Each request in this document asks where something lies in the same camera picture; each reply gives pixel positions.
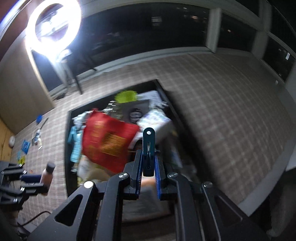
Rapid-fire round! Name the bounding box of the white oval mouse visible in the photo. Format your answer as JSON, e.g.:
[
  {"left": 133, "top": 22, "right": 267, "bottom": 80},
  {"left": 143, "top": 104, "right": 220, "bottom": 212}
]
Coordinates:
[{"left": 9, "top": 136, "right": 16, "bottom": 148}]

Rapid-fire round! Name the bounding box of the blue wet wipes pack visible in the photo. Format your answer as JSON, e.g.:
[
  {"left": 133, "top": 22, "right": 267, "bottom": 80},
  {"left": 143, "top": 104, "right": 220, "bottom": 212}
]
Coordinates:
[{"left": 21, "top": 140, "right": 31, "bottom": 155}]

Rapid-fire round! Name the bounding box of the light blue folded towel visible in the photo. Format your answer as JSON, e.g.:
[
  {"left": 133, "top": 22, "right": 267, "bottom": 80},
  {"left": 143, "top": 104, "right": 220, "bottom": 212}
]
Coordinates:
[{"left": 67, "top": 126, "right": 83, "bottom": 163}]

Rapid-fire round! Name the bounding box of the red shopping bag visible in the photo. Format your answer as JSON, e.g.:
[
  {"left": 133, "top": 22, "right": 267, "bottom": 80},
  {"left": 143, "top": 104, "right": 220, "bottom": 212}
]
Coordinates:
[{"left": 82, "top": 110, "right": 139, "bottom": 173}]

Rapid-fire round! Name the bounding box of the cream cosmetic tube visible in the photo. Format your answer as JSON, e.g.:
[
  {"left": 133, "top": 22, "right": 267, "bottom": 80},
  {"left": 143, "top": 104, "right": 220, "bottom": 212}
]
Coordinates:
[{"left": 37, "top": 138, "right": 43, "bottom": 150}]

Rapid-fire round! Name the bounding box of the white patterned tissue pack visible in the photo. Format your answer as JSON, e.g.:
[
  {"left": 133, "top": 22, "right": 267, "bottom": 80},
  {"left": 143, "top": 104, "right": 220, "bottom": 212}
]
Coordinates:
[{"left": 128, "top": 109, "right": 175, "bottom": 149}]

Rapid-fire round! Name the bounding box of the large cardboard panel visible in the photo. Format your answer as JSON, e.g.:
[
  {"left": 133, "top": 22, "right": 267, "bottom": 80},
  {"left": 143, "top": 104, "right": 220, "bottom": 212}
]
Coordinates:
[{"left": 1, "top": 39, "right": 55, "bottom": 134}]

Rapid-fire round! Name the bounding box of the wooden board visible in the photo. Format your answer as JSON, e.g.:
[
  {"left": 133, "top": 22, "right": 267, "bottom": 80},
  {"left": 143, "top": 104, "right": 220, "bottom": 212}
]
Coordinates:
[{"left": 0, "top": 120, "right": 14, "bottom": 162}]

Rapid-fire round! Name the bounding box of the black tripod stand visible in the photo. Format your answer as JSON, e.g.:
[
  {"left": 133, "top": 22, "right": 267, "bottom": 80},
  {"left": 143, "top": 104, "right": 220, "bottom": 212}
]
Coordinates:
[{"left": 63, "top": 50, "right": 97, "bottom": 95}]

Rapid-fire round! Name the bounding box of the yellow green small packet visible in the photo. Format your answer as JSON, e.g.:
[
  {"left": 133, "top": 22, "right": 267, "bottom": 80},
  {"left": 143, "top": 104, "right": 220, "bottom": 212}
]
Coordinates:
[{"left": 18, "top": 156, "right": 26, "bottom": 165}]

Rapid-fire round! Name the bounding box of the blue round lid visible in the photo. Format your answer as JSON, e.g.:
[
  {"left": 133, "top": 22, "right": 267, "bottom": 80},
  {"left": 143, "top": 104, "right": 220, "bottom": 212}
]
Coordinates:
[{"left": 36, "top": 115, "right": 43, "bottom": 124}]

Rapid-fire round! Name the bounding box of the lime green brush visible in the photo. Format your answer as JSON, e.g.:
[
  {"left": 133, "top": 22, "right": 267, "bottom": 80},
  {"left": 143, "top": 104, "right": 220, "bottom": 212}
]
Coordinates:
[{"left": 114, "top": 90, "right": 137, "bottom": 104}]

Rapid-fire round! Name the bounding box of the blue transparent spray bottle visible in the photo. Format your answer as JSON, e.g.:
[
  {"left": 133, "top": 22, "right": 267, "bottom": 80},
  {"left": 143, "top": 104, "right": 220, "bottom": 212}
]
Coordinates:
[{"left": 32, "top": 128, "right": 41, "bottom": 145}]

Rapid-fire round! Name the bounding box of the black storage tray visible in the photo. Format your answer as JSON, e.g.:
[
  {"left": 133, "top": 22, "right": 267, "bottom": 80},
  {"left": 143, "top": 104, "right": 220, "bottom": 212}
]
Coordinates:
[{"left": 64, "top": 80, "right": 204, "bottom": 194}]

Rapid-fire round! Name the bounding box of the ring light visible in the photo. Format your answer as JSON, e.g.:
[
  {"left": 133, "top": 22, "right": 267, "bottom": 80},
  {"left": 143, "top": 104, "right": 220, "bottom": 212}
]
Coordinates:
[{"left": 26, "top": 1, "right": 82, "bottom": 57}]

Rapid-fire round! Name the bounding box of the pink lotion bottle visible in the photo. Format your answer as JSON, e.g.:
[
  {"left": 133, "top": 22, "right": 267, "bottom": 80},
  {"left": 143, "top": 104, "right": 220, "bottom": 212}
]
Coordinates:
[{"left": 40, "top": 162, "right": 56, "bottom": 196}]

